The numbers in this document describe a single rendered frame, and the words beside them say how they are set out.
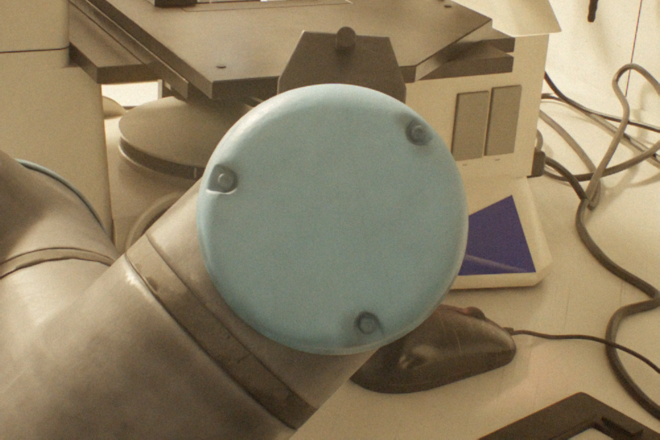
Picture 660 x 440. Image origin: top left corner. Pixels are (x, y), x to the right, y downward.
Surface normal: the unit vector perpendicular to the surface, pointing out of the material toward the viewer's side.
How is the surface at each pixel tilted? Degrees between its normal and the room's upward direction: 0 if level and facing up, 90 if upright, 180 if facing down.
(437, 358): 69
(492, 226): 48
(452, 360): 76
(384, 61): 65
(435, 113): 90
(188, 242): 43
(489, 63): 90
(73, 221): 26
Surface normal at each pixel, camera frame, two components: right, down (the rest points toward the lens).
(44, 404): -0.33, -0.41
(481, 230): 0.37, -0.36
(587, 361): 0.07, -0.93
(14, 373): -0.56, -0.62
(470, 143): 0.45, 0.35
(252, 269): 0.07, -0.14
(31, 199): 0.78, -0.48
